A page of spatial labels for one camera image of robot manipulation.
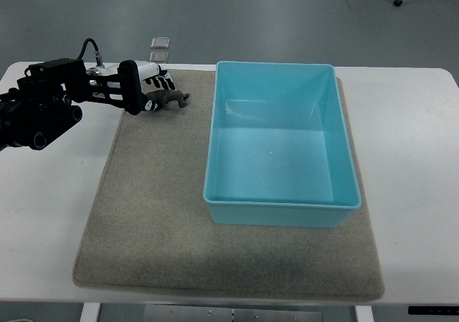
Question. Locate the lower metal floor plate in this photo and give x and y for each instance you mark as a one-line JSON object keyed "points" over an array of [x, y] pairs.
{"points": [[159, 56]]}

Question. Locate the white right table leg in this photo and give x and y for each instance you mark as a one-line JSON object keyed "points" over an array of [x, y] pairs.
{"points": [[364, 314]]}

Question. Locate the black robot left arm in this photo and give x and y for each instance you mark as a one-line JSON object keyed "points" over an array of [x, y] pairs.
{"points": [[46, 101]]}

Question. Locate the upper metal floor plate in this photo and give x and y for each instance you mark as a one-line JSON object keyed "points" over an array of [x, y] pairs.
{"points": [[160, 43]]}

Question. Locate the white table leg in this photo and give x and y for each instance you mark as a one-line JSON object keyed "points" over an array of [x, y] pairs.
{"points": [[364, 314], [90, 312]]}

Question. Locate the black table control panel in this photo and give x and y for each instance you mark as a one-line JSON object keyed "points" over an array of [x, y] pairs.
{"points": [[433, 310]]}

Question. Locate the white left table leg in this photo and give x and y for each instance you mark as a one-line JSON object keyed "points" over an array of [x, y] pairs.
{"points": [[90, 312]]}

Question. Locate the beige felt mat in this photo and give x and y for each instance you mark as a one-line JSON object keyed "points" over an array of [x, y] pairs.
{"points": [[150, 231]]}

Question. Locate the brown toy hippo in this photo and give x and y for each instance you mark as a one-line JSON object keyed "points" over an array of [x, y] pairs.
{"points": [[161, 98]]}

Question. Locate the grey metal table crossbar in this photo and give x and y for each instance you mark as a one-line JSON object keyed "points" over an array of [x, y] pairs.
{"points": [[196, 313]]}

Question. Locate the black white robot left hand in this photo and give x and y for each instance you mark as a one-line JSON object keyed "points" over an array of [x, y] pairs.
{"points": [[120, 84]]}

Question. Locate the light blue plastic box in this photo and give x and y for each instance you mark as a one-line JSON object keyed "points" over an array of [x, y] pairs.
{"points": [[279, 148]]}

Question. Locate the metal floor plate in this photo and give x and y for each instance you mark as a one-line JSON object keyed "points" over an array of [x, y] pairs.
{"points": [[160, 43], [159, 56]]}

